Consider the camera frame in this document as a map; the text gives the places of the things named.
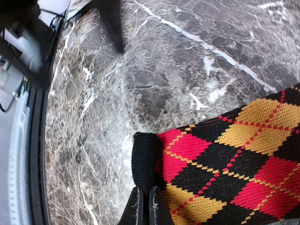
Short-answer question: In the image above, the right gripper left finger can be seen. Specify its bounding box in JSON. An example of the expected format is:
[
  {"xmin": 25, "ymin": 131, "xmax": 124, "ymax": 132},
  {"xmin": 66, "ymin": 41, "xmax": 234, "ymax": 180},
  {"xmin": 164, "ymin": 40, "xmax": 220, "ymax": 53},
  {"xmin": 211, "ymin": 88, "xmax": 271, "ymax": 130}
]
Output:
[{"xmin": 96, "ymin": 0, "xmax": 124, "ymax": 53}]

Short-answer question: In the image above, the white slotted cable duct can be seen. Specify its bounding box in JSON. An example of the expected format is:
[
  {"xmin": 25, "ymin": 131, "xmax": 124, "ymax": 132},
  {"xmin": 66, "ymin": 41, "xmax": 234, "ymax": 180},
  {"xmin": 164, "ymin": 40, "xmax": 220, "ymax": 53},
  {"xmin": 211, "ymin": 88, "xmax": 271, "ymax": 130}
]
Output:
[{"xmin": 8, "ymin": 92, "xmax": 32, "ymax": 225}]

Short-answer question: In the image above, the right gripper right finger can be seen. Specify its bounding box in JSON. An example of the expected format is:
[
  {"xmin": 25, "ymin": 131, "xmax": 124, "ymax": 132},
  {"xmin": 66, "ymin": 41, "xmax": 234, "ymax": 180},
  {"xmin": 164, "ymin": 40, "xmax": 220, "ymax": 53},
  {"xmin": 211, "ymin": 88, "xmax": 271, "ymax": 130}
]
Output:
[{"xmin": 118, "ymin": 186, "xmax": 173, "ymax": 225}]

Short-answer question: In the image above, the black front rail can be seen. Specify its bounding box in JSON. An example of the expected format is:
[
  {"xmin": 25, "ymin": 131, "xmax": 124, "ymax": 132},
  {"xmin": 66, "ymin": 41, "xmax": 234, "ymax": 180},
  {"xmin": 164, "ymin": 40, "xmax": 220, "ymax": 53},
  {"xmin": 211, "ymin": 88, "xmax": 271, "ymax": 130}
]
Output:
[{"xmin": 28, "ymin": 17, "xmax": 64, "ymax": 225}]

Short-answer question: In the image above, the argyle red orange black sock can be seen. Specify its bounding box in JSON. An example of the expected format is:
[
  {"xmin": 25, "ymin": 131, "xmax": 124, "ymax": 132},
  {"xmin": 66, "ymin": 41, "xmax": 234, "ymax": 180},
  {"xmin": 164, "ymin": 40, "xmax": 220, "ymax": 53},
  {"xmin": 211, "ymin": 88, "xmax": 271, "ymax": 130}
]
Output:
[{"xmin": 132, "ymin": 84, "xmax": 300, "ymax": 225}]

